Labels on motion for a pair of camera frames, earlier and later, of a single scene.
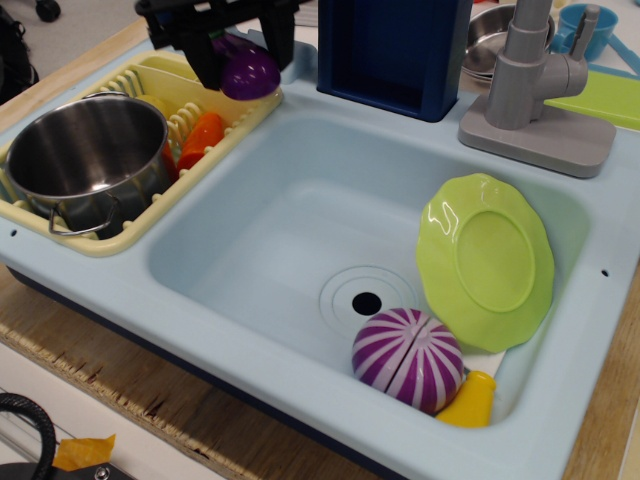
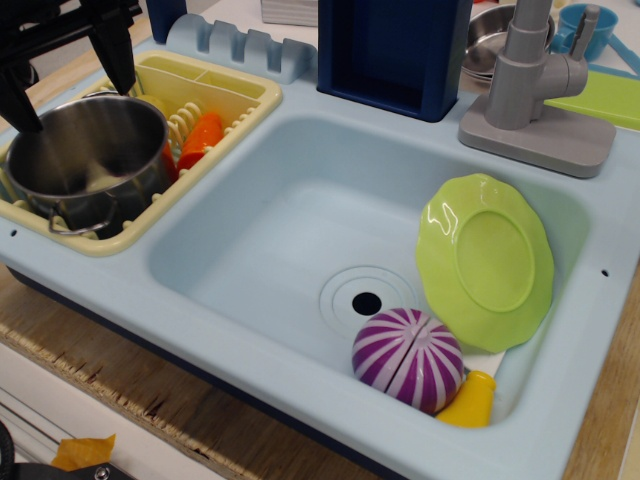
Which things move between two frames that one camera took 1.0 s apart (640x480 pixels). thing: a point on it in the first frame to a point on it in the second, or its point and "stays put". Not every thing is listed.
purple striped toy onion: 416,359 stays put
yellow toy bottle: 472,406 stays put
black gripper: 171,24 to 30,25
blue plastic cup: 570,18 stays put
